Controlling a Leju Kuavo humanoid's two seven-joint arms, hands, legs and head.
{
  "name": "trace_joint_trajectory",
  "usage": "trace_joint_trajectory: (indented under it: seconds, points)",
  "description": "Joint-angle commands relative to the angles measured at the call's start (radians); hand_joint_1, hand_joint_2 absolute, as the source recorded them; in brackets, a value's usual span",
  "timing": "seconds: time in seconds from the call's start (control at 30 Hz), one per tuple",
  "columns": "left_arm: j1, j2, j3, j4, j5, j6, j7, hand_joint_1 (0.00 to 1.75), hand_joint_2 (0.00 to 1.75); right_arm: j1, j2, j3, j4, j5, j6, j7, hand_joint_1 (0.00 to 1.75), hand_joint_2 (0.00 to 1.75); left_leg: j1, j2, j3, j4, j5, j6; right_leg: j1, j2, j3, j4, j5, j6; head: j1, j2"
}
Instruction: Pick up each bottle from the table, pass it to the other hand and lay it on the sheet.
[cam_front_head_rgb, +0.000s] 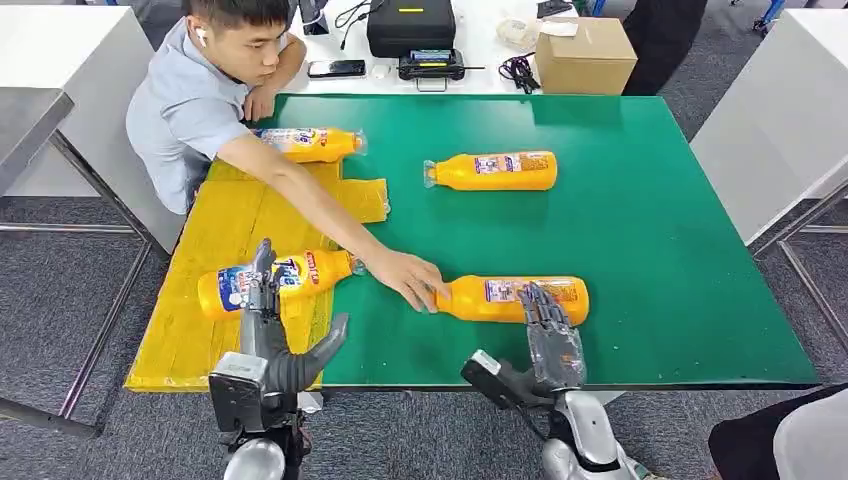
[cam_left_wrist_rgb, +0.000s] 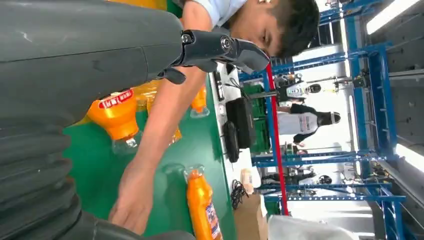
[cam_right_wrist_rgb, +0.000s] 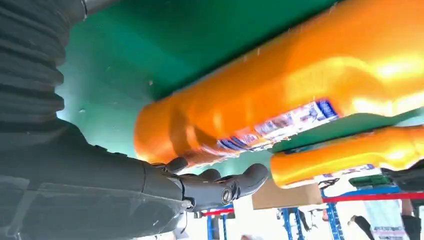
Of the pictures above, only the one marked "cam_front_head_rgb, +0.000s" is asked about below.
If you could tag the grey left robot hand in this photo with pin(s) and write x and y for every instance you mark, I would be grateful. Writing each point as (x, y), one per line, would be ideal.
(265, 344)

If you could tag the person's right hand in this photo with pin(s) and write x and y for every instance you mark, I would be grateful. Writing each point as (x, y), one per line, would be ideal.
(411, 278)

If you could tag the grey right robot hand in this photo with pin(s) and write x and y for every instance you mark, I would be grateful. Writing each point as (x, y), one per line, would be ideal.
(556, 358)

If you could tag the person's left hand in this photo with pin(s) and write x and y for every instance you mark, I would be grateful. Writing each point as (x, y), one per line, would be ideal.
(258, 102)

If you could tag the orange drink bottle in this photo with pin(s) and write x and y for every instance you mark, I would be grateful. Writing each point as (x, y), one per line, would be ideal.
(331, 144)
(464, 173)
(311, 272)
(477, 301)

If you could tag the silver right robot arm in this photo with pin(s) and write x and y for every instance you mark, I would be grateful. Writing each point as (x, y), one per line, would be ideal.
(586, 430)

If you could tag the yellow sheet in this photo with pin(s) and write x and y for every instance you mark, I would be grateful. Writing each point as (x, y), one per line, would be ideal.
(192, 344)

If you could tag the seated person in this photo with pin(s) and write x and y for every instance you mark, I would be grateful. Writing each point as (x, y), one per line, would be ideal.
(179, 112)

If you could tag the black smartphone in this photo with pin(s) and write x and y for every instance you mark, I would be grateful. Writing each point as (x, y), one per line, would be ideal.
(336, 68)

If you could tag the black upright device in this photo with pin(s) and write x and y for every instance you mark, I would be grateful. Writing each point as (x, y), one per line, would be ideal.
(312, 16)

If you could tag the small white case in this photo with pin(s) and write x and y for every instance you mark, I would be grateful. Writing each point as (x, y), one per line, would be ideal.
(379, 71)

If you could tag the green table mat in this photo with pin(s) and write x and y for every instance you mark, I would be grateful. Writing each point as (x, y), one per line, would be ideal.
(649, 252)

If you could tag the black carrying case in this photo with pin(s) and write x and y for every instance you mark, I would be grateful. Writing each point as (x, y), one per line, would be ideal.
(411, 26)

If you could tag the black remote controller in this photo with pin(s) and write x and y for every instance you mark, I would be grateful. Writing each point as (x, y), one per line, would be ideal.
(430, 65)

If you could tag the white side table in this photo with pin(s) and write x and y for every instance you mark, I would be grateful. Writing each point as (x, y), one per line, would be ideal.
(66, 53)

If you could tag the white desk with equipment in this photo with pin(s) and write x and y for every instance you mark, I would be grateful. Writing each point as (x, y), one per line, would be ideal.
(477, 73)

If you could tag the person beside the robot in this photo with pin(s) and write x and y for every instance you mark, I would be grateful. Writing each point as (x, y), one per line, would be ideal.
(795, 437)

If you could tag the clear tape roll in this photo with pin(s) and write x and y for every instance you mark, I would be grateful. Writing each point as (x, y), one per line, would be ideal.
(517, 32)

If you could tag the brown cardboard box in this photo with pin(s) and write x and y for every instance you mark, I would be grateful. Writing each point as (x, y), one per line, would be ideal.
(584, 58)

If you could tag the dark phone at table edge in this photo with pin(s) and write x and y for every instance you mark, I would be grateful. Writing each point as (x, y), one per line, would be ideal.
(553, 7)

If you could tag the white table with steel legs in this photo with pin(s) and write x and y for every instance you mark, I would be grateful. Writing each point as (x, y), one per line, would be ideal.
(775, 119)

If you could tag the standing person in black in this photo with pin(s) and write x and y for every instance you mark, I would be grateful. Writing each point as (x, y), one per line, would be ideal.
(662, 40)

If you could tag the blue wheeled base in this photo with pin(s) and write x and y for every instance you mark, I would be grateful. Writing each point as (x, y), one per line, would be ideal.
(768, 14)

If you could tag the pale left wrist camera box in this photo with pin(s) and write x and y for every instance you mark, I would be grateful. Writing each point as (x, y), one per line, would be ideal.
(235, 391)

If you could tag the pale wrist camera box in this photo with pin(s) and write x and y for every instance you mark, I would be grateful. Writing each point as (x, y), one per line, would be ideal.
(487, 371)
(235, 391)

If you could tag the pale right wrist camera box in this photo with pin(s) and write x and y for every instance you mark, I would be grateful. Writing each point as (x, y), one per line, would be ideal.
(487, 371)

